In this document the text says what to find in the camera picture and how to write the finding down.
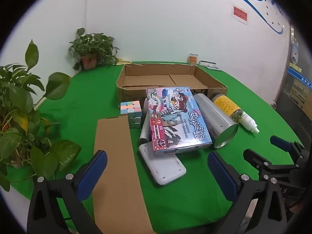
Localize glass door with notices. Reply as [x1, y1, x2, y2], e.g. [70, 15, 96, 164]
[275, 19, 312, 137]

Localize green tablecloth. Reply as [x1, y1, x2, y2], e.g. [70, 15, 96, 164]
[7, 62, 303, 234]

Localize large leafy potted plant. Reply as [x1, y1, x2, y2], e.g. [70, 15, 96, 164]
[0, 40, 82, 192]

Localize white spray bottle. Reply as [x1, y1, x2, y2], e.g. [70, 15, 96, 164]
[238, 111, 260, 134]

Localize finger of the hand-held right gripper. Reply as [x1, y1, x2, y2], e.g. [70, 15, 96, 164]
[244, 149, 301, 180]
[270, 136, 309, 167]

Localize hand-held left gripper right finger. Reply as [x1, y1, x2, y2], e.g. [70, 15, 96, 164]
[207, 151, 288, 234]

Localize pastel puzzle cube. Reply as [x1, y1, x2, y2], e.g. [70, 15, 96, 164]
[120, 100, 142, 129]

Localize yellow label glass jar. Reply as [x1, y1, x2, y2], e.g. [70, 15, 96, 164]
[211, 94, 244, 123]

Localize small white printed box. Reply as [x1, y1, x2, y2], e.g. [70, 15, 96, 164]
[199, 60, 222, 72]

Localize grey cylinder tube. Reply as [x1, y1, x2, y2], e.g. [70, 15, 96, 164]
[139, 98, 153, 144]

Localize colourful board game box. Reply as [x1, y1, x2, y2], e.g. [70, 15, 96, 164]
[146, 86, 213, 157]

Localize flat cardboard sheet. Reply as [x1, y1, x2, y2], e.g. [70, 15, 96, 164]
[93, 115, 154, 234]

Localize silver metal can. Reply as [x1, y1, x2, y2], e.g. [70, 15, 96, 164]
[194, 93, 239, 150]

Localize red wall sign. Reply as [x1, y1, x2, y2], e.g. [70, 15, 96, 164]
[231, 4, 249, 25]

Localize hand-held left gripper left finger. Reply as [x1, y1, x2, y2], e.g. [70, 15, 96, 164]
[27, 149, 108, 234]

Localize cardboard box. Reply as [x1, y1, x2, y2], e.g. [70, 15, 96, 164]
[116, 63, 228, 108]

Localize thin wall cable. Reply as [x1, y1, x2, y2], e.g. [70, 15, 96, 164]
[84, 0, 89, 30]

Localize small potted plant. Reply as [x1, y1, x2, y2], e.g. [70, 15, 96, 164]
[68, 27, 121, 72]

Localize white flat plastic device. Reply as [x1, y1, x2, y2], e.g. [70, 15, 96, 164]
[139, 143, 187, 187]

